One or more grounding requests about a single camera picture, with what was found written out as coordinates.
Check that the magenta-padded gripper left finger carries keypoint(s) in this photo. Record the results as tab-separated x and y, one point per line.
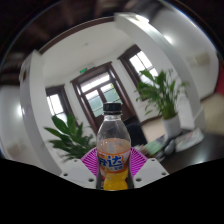
78	171

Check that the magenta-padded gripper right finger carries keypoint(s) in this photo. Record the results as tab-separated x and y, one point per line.
148	171

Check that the clear orange drink bottle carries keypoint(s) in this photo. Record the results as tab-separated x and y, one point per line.
112	143

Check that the green book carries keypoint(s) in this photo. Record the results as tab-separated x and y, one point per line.
153	147

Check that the dark grey rounded object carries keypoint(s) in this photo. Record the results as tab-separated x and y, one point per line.
170	147

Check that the green potted plant white pot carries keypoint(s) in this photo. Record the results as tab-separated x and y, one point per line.
160	93
71	136

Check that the black chair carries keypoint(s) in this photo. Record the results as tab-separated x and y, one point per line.
136	133

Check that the white printed magazine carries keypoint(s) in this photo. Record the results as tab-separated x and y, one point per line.
190	138

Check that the dark framed window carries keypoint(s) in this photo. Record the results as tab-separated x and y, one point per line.
141	63
56	103

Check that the dark wooden double door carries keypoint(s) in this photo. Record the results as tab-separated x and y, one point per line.
100	96

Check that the green exit sign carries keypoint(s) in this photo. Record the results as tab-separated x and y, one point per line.
83	70

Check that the red carpeted staircase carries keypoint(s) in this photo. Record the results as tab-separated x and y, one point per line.
220	81

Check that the white wall unit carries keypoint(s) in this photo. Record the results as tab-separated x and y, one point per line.
203	59

